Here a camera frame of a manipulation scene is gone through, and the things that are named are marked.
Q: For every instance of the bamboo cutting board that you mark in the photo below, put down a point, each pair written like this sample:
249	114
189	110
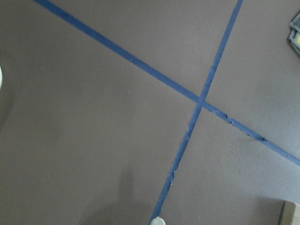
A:
290	214

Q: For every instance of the white bear tray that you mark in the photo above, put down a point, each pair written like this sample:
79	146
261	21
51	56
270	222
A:
1	78

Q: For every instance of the white spoon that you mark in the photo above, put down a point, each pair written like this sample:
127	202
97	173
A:
157	221

